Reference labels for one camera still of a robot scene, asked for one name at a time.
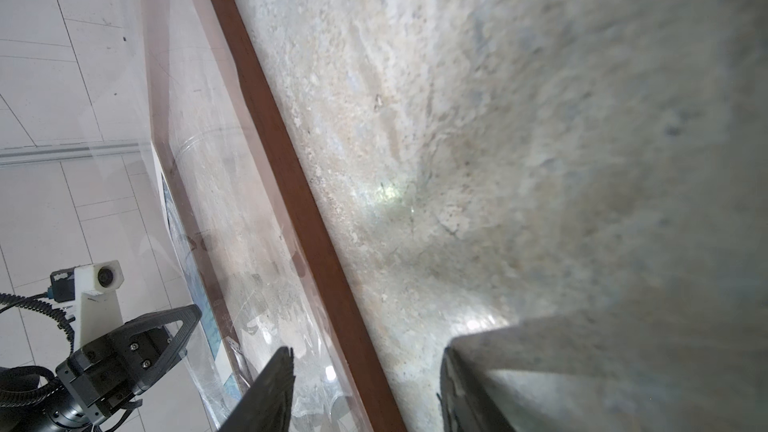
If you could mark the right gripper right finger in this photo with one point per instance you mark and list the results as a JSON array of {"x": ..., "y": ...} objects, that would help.
[{"x": 465, "y": 404}]

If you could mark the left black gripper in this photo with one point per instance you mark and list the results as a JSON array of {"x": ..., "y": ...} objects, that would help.
[{"x": 109, "y": 375}]

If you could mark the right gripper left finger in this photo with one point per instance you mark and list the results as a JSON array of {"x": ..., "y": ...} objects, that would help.
[{"x": 266, "y": 406}]

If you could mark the brown wooden picture frame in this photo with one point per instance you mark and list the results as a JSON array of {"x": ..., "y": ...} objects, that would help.
[{"x": 351, "y": 337}]

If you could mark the clear acrylic sheet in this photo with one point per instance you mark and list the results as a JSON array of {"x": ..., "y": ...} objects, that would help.
[{"x": 210, "y": 153}]

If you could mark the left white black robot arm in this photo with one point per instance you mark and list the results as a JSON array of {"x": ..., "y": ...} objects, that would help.
[{"x": 28, "y": 395}]

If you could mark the blue poster photo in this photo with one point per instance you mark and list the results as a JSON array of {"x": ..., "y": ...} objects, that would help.
[{"x": 211, "y": 362}]

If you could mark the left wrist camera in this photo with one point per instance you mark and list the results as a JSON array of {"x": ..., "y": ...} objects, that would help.
[{"x": 89, "y": 293}]

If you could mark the left corner aluminium post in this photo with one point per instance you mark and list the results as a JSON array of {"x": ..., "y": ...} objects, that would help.
[{"x": 68, "y": 152}]

